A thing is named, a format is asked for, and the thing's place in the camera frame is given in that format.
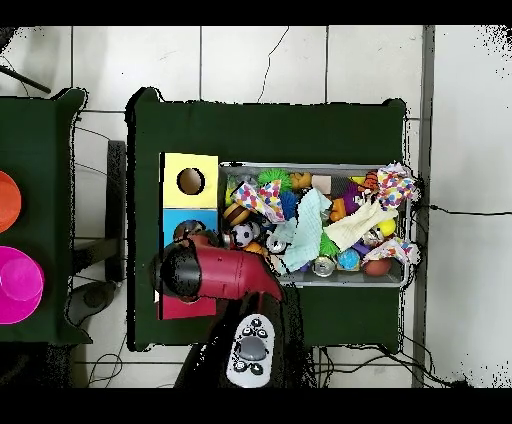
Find orange plate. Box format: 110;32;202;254
0;171;24;234

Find wooden burger toy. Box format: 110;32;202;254
223;201;250;228

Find black tripod leg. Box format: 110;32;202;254
0;63;52;96

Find dark green tablecloth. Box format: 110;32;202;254
126;86;409;353

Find black floor stand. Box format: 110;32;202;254
67;139;128;328

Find dark green side table cloth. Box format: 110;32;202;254
0;87;93;347

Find mint green knit cloth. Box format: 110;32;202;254
279;187;333;273

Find colourful polka-dot cloth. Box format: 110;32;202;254
231;179;287;224

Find small soccer ball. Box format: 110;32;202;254
230;223;256;248

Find cream cloth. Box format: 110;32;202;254
323;199;399;253

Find red-brown ball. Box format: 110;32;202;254
363;257;392;278

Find thin black floor cable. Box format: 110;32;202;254
257;26;291;104

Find green spiky ball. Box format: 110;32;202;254
319;231;341;259

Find wooden box with three holes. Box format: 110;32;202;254
154;151;221;321

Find shallow clear mesh bin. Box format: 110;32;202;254
217;163;413;288

